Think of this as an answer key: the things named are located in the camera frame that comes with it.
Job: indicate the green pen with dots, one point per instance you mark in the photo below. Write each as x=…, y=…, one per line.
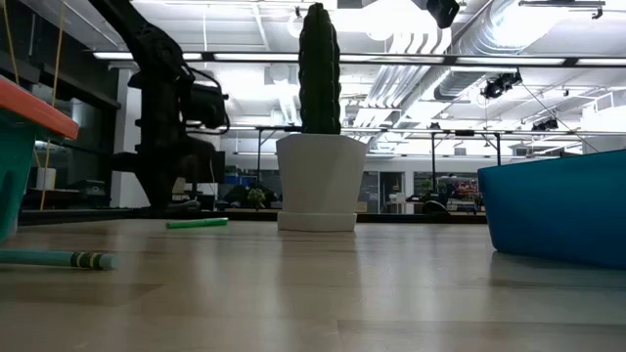
x=195, y=223

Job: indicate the white hexagonal plant pot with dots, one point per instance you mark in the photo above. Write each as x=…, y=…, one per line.
x=320, y=181

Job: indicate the green cactus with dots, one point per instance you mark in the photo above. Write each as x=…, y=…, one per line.
x=320, y=73

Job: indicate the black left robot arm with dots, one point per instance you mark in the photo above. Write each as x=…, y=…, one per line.
x=161, y=122

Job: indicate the small potted plant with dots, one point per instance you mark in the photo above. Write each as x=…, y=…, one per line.
x=256, y=198

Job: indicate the teal plastic bin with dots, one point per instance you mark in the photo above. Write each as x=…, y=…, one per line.
x=562, y=210

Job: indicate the black ceiling spotlight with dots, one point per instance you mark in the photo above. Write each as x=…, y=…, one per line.
x=545, y=124
x=499, y=85

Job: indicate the white cup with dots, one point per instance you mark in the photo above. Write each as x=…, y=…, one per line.
x=46, y=178

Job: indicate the green basket with red rim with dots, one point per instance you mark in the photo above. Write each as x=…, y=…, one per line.
x=19, y=156

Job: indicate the green pencil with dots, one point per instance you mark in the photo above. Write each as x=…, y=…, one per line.
x=44, y=258

